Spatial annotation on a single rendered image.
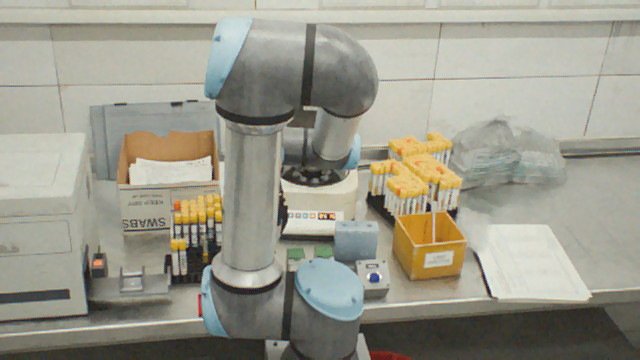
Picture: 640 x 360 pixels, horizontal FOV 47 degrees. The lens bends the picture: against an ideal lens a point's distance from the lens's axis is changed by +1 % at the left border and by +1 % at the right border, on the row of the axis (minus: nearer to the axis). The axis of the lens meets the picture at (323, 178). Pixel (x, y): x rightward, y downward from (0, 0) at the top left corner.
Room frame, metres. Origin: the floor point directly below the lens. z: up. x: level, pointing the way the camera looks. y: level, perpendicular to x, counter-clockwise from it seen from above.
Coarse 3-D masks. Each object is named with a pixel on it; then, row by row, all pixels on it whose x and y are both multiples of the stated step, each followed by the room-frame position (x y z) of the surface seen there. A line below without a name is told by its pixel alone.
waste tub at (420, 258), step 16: (400, 224) 1.46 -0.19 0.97; (416, 224) 1.51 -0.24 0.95; (432, 224) 1.52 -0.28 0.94; (448, 224) 1.50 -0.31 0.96; (400, 240) 1.45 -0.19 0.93; (416, 240) 1.51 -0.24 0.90; (432, 240) 1.52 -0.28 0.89; (448, 240) 1.49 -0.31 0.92; (464, 240) 1.41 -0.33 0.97; (400, 256) 1.44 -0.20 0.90; (416, 256) 1.37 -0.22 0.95; (432, 256) 1.39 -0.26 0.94; (448, 256) 1.40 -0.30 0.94; (416, 272) 1.38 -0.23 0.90; (432, 272) 1.39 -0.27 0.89; (448, 272) 1.40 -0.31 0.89
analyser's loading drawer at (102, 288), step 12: (120, 276) 1.24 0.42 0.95; (132, 276) 1.27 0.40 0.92; (144, 276) 1.27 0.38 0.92; (156, 276) 1.28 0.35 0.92; (168, 276) 1.26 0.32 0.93; (96, 288) 1.23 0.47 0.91; (108, 288) 1.23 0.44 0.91; (120, 288) 1.22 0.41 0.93; (132, 288) 1.23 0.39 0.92; (144, 288) 1.24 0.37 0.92; (156, 288) 1.24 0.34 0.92; (168, 288) 1.23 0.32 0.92
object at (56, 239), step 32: (0, 160) 1.30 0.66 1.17; (32, 160) 1.31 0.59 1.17; (64, 160) 1.32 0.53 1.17; (0, 192) 1.18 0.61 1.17; (32, 192) 1.18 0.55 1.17; (64, 192) 1.19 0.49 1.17; (0, 224) 1.16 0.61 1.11; (32, 224) 1.17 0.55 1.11; (64, 224) 1.18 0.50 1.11; (96, 224) 1.43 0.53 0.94; (0, 256) 1.16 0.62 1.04; (32, 256) 1.17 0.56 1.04; (64, 256) 1.18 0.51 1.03; (0, 288) 1.16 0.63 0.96; (32, 288) 1.17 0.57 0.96; (64, 288) 1.18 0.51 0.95; (0, 320) 1.15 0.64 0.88
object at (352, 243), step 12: (336, 228) 1.43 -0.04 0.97; (348, 228) 1.43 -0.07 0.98; (360, 228) 1.43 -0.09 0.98; (372, 228) 1.44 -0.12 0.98; (336, 240) 1.42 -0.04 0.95; (348, 240) 1.42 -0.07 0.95; (360, 240) 1.42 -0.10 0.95; (372, 240) 1.43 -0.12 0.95; (336, 252) 1.42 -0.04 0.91; (348, 252) 1.42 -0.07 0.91; (360, 252) 1.42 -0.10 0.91; (372, 252) 1.43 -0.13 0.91; (348, 264) 1.41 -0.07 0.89
